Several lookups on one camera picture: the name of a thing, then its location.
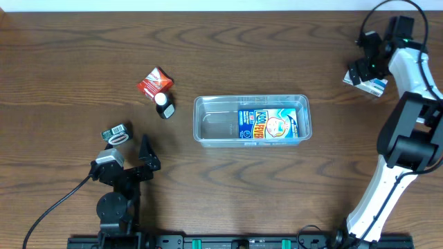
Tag blue Kool Fever box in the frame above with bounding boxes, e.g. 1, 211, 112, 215
238, 108, 298, 139

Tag dark bottle white cap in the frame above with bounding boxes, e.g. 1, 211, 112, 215
154, 93, 175, 119

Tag right black cable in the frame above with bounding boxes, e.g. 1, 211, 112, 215
358, 0, 443, 243

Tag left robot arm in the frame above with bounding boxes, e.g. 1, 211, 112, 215
89, 135, 161, 236

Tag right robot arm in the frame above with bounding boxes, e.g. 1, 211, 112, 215
334, 16, 442, 248

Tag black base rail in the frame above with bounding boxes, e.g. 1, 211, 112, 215
67, 233, 415, 249

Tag white Panadol box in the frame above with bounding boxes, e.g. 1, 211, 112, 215
343, 72, 388, 97

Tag clear plastic container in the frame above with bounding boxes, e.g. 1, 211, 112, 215
193, 94, 312, 147

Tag small green black box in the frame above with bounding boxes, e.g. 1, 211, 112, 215
101, 124, 133, 146

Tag left black cable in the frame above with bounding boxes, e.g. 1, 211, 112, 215
22, 174, 93, 249

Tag black cable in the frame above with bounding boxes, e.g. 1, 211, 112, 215
22, 174, 93, 249
358, 0, 443, 243

